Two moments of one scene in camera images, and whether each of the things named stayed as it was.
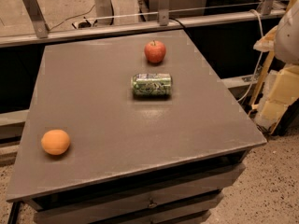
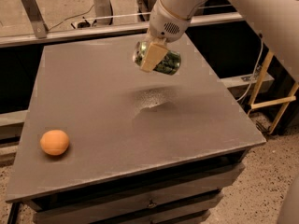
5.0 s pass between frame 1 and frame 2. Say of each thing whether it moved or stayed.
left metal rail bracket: stayed
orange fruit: stayed
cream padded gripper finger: moved
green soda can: moved
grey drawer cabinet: stayed
